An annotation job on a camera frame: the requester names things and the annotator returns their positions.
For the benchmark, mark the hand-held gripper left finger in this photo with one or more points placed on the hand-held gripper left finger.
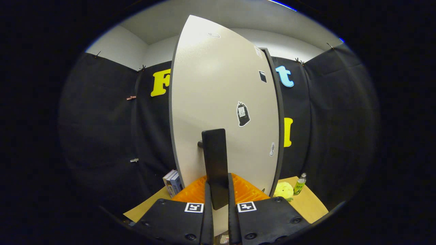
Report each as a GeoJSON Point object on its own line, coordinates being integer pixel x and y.
{"type": "Point", "coordinates": [170, 221]}

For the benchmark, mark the black backdrop cloth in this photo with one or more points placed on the black backdrop cloth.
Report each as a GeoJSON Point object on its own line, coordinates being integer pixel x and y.
{"type": "Point", "coordinates": [340, 136]}

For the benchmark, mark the white book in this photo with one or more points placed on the white book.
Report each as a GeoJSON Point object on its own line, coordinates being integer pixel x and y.
{"type": "Point", "coordinates": [168, 182]}

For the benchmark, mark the wooden clothes peg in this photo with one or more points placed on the wooden clothes peg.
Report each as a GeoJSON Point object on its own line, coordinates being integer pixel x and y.
{"type": "Point", "coordinates": [131, 98]}

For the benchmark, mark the green drink bottle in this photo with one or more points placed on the green drink bottle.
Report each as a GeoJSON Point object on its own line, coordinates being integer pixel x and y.
{"type": "Point", "coordinates": [299, 185]}

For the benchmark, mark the yellow plush toy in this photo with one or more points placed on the yellow plush toy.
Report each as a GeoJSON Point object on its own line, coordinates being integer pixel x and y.
{"type": "Point", "coordinates": [283, 190]}

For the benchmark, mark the grey shoe cabinet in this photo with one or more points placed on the grey shoe cabinet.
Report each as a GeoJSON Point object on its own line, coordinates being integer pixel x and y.
{"type": "Point", "coordinates": [281, 109]}

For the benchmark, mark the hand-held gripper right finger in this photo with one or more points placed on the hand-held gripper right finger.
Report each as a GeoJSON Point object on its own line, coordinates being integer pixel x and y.
{"type": "Point", "coordinates": [272, 221]}

